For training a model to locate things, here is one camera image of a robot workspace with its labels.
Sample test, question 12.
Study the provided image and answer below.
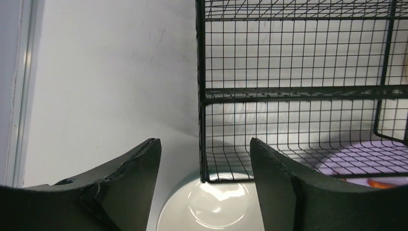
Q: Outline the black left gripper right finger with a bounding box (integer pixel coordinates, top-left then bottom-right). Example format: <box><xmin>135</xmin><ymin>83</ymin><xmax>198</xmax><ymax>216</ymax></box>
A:
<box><xmin>250</xmin><ymin>138</ymin><xmax>408</xmax><ymax>231</ymax></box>

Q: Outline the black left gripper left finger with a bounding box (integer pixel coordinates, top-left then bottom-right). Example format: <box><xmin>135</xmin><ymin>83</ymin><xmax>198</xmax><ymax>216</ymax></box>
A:
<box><xmin>0</xmin><ymin>138</ymin><xmax>162</xmax><ymax>231</ymax></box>

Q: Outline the white bowl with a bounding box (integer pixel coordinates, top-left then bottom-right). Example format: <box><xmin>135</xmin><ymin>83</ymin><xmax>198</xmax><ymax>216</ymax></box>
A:
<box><xmin>156</xmin><ymin>178</ymin><xmax>265</xmax><ymax>231</ymax></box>

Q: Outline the orange shrimp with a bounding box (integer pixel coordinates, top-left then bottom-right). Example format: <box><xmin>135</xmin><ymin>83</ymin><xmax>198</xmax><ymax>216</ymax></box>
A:
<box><xmin>367</xmin><ymin>179</ymin><xmax>399</xmax><ymax>189</ymax></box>

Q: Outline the purple plate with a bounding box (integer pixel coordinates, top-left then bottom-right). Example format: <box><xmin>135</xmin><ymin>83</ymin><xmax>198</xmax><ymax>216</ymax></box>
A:
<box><xmin>317</xmin><ymin>141</ymin><xmax>408</xmax><ymax>187</ymax></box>

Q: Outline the black wire rack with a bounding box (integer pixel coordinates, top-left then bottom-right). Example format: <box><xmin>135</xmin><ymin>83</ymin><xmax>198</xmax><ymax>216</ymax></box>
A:
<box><xmin>195</xmin><ymin>0</ymin><xmax>408</xmax><ymax>183</ymax></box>

